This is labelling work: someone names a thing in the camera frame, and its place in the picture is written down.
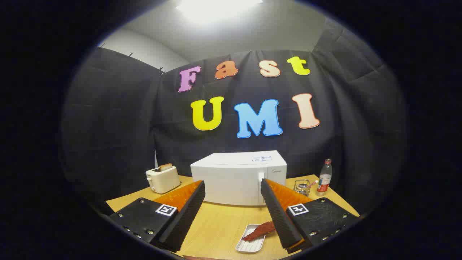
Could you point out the clear bottle with red label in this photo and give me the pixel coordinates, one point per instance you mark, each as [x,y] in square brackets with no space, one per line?
[324,182]

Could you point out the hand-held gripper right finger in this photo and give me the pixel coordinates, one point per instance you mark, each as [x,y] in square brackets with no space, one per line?
[279,216]

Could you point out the cream bread toaster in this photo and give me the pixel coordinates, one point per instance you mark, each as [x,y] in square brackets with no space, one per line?
[164,181]

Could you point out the white toaster oven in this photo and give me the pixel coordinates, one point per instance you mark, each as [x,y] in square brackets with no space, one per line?
[231,180]

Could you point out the red white striped packet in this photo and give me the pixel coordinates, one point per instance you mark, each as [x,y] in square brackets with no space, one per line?
[312,184]

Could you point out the reddish brown meat strip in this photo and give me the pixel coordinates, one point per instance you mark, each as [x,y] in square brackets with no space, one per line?
[260,230]

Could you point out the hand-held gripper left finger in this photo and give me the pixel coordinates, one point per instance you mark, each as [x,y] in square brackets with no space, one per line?
[184,220]

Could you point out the small white ribbed tray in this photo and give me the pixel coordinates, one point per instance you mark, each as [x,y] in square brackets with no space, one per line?
[249,246]

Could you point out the ceiling light panel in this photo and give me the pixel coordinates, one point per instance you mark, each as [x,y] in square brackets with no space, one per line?
[216,9]

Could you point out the toast bread slice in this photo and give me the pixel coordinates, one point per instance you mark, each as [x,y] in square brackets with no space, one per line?
[166,167]

